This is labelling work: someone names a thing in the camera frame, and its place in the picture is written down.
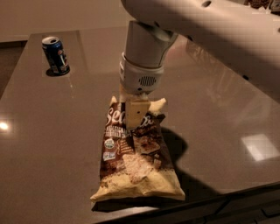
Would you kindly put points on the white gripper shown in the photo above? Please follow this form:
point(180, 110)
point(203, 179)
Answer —
point(139, 77)

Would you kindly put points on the brown multigrain chip bag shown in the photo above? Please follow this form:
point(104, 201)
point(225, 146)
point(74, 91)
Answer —
point(136, 163)

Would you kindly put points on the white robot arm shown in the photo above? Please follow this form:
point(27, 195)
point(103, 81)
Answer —
point(243, 38)

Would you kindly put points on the blue pepsi can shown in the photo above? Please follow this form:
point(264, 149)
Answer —
point(56, 57)

